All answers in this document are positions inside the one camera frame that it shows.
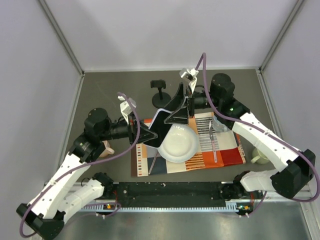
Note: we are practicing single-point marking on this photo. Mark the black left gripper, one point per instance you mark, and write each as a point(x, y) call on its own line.
point(132, 131)

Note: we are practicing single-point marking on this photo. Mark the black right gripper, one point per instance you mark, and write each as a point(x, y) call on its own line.
point(180, 115)

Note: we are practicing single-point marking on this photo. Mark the phone with lilac case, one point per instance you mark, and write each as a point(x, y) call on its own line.
point(159, 127)

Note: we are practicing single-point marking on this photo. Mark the black phone stand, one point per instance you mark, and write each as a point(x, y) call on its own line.
point(160, 99)

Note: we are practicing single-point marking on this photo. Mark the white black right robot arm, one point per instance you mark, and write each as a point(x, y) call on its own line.
point(293, 168)

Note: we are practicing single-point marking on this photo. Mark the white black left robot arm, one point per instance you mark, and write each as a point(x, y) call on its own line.
point(50, 210)

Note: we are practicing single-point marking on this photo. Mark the white ceramic plate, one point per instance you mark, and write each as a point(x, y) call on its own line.
point(180, 144)

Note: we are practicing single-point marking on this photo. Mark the pink ceramic mug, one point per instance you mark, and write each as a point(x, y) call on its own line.
point(107, 151)

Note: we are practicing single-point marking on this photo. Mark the blue grey mug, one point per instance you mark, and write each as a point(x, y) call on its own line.
point(217, 126)

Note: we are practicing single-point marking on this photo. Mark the colourful patterned placemat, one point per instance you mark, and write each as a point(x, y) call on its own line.
point(228, 147)

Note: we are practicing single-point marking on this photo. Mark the green mug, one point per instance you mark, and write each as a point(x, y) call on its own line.
point(257, 157)

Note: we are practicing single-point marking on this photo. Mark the pink handled knife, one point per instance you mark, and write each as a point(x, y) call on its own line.
point(153, 163)

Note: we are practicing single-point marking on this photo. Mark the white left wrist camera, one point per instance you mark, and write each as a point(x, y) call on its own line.
point(125, 108)

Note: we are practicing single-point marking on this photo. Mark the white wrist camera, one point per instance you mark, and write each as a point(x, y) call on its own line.
point(125, 108)
point(190, 75)

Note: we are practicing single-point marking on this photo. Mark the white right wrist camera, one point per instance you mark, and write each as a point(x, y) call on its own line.
point(190, 75)

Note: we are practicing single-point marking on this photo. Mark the pink handled fork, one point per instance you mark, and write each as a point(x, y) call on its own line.
point(211, 135)

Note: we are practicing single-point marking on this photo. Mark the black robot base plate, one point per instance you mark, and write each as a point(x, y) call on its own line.
point(212, 189)

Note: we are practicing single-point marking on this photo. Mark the grey slotted cable duct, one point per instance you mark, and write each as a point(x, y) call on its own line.
point(223, 207)

